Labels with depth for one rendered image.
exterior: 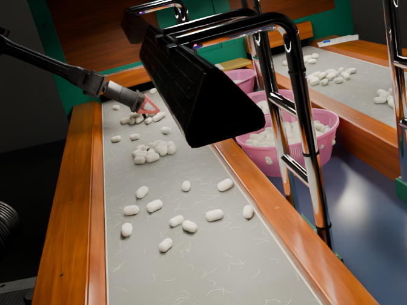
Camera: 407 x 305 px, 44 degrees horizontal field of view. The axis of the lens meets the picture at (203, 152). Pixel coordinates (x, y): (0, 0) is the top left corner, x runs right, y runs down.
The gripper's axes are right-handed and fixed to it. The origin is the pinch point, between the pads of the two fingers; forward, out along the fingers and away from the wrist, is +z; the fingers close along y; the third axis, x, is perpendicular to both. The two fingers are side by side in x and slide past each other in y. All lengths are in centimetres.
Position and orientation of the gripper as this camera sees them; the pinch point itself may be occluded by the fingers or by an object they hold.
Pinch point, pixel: (157, 111)
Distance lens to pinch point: 181.0
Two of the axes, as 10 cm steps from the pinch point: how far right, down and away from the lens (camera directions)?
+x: -4.5, 8.7, 1.9
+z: 8.7, 3.8, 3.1
